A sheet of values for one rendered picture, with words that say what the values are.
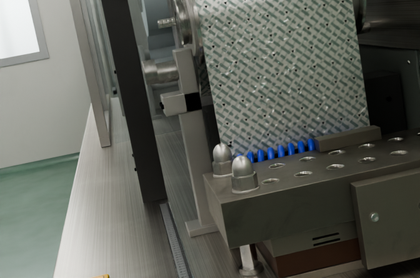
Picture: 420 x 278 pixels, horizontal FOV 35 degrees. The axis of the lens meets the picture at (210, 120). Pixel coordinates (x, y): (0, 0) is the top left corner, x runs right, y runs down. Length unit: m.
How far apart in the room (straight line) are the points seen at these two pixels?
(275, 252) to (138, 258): 0.28
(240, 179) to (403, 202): 0.20
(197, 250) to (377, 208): 0.32
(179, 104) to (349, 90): 0.27
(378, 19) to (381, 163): 0.38
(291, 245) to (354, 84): 0.30
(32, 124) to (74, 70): 0.66
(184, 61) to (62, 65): 5.53
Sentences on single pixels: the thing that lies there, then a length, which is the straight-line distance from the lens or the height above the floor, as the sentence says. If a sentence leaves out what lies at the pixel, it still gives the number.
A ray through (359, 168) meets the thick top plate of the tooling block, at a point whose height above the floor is 1.03.
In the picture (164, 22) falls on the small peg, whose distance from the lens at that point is 1.05.
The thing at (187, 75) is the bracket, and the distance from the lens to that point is 1.06.
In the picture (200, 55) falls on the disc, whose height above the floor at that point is 1.19.
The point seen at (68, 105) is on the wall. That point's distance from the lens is 6.60.
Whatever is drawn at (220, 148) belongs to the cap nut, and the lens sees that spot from 0.93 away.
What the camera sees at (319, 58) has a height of 1.16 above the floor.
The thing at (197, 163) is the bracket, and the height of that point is 1.02.
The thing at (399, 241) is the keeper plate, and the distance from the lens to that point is 0.88.
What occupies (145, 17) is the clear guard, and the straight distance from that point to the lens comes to 2.01.
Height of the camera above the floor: 1.27
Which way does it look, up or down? 10 degrees down
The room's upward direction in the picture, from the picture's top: 10 degrees counter-clockwise
